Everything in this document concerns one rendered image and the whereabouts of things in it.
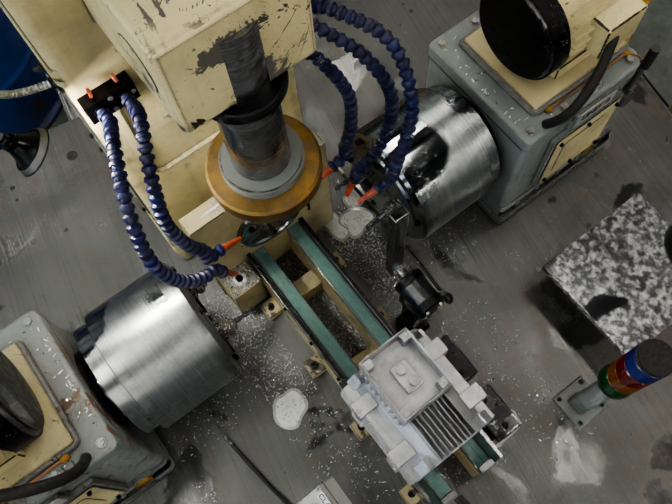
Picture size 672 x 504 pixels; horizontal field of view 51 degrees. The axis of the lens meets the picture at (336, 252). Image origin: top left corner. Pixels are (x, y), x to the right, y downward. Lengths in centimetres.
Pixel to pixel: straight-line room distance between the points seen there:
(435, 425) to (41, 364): 65
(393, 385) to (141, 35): 70
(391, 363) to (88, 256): 81
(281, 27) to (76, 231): 103
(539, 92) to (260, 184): 57
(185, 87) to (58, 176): 106
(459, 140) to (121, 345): 69
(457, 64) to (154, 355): 76
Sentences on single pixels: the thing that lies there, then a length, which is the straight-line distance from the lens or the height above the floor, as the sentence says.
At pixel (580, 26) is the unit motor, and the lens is 128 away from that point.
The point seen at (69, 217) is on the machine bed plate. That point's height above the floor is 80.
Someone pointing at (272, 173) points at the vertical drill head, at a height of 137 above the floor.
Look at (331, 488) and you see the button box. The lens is 122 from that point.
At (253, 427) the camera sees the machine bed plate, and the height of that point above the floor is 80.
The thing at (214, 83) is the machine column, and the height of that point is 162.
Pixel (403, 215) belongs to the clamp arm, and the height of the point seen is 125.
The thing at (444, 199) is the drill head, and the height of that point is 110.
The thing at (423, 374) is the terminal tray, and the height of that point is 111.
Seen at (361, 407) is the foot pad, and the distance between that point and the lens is 122.
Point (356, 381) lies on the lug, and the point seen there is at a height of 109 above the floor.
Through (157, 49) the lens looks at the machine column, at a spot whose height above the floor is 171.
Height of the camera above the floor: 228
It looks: 69 degrees down
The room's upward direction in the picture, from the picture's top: 7 degrees counter-clockwise
